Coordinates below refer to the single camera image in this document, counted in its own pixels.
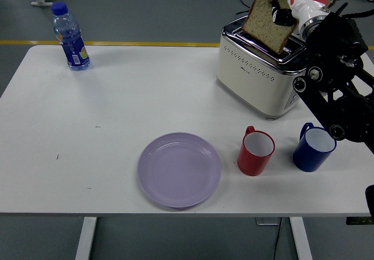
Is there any brown crusted bread slice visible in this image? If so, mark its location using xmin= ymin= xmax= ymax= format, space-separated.
xmin=241 ymin=0 xmax=299 ymax=55

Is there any purple round plate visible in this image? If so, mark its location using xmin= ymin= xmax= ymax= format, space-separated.
xmin=137 ymin=131 xmax=221 ymax=209

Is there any cream and chrome toaster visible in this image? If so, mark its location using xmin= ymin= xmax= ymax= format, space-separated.
xmin=215 ymin=15 xmax=309 ymax=121

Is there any red mug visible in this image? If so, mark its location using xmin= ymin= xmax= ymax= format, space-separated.
xmin=237 ymin=125 xmax=276 ymax=176

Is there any blue mug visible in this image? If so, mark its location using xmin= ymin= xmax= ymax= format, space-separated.
xmin=292 ymin=122 xmax=338 ymax=172

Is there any clear bottle with blue label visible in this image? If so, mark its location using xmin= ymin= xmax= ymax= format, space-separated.
xmin=50 ymin=2 xmax=91 ymax=72

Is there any white table leg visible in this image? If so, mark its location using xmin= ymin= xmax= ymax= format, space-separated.
xmin=75 ymin=216 xmax=98 ymax=260
xmin=289 ymin=216 xmax=314 ymax=260

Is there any black under-table control box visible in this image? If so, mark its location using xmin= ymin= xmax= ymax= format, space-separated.
xmin=345 ymin=216 xmax=374 ymax=226

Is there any grey under-table bracket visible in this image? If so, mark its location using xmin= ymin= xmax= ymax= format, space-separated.
xmin=256 ymin=216 xmax=282 ymax=226

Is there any black floor cable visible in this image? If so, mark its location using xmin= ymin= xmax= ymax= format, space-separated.
xmin=238 ymin=0 xmax=265 ymax=17

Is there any black under-table cable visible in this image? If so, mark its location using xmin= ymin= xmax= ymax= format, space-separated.
xmin=273 ymin=217 xmax=282 ymax=260

